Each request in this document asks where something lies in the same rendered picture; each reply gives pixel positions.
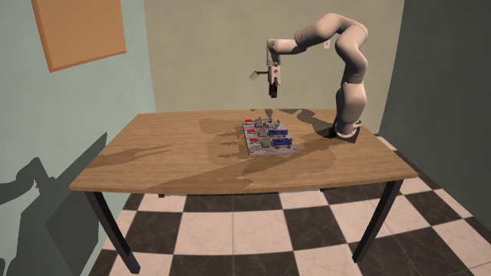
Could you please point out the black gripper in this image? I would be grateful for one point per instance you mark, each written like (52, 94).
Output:
(273, 79)

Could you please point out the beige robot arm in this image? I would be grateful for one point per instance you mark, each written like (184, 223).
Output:
(351, 94)

